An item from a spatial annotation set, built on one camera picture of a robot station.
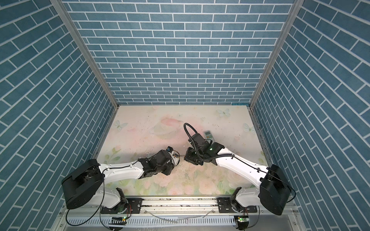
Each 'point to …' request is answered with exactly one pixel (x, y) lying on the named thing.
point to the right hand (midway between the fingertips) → (182, 157)
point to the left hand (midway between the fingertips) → (172, 167)
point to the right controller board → (243, 221)
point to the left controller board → (119, 220)
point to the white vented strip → (215, 220)
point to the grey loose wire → (201, 216)
